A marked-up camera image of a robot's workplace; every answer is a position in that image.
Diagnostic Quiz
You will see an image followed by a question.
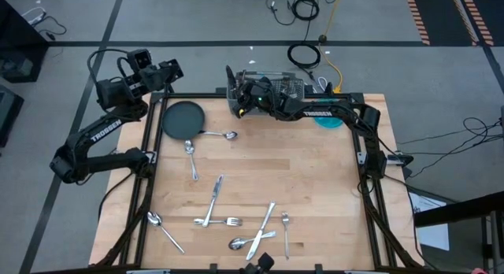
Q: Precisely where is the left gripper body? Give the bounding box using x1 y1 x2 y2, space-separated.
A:
135 64 169 93

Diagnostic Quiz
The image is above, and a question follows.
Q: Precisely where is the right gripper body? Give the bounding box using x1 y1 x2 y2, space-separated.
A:
246 80 284 113

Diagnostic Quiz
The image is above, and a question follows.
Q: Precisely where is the grey plastic cutlery basket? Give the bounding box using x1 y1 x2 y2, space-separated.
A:
227 71 306 117

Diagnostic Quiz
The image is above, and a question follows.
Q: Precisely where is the dark grey plate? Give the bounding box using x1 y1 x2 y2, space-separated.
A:
161 101 206 142

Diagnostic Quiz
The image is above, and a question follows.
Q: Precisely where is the teal translucent plate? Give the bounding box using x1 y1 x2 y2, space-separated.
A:
313 98 346 129

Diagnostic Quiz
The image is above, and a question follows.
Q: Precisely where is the black desk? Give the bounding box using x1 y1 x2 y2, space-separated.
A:
0 0 50 84

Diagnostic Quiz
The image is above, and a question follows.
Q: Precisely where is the white paper sheet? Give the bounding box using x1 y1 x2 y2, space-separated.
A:
409 191 450 252

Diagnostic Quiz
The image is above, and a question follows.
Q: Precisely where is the black workbench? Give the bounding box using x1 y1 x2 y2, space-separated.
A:
413 191 504 274

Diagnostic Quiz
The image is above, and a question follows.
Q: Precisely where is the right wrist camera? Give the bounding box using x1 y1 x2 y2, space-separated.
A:
235 101 250 120

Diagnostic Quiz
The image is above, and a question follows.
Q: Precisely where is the coiled black floor cable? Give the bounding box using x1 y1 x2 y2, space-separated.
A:
291 0 321 22
286 43 322 70

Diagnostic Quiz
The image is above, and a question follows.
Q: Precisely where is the yellow floor cable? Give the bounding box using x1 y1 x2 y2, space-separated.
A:
317 0 344 94

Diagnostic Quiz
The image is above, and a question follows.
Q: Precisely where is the black table camera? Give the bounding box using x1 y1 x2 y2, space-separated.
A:
239 252 276 274

